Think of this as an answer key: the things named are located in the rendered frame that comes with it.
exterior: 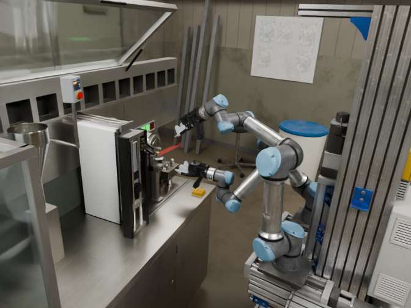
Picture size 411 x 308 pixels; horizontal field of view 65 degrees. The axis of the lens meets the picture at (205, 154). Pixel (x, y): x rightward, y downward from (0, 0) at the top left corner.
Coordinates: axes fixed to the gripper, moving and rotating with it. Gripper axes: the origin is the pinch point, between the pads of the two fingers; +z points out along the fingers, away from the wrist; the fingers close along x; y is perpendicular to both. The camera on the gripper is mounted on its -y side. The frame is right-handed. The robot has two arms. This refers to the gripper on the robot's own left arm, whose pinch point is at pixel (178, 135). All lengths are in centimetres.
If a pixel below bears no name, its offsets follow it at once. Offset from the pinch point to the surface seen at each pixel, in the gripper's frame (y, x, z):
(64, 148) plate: 27, 37, 41
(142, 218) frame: -26.0, 32.5, 27.1
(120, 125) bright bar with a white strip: 18.6, 33.2, 2.7
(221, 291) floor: -117, -31, 68
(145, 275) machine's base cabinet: -48, 52, 27
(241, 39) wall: 77, -329, 31
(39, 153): 22, 74, 9
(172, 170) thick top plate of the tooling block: -15.6, -15.0, 29.8
